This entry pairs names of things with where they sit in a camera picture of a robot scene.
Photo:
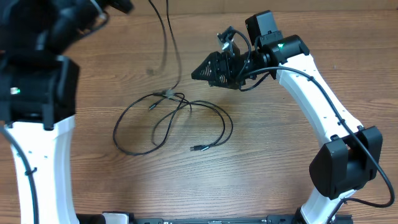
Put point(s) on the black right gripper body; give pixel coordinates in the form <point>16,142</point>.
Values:
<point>230,70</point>

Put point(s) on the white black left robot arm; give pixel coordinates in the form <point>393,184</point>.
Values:
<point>38,101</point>

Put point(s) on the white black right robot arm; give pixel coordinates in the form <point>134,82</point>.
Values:
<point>349,153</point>

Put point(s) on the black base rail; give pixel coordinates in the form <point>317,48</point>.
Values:
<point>217,220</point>

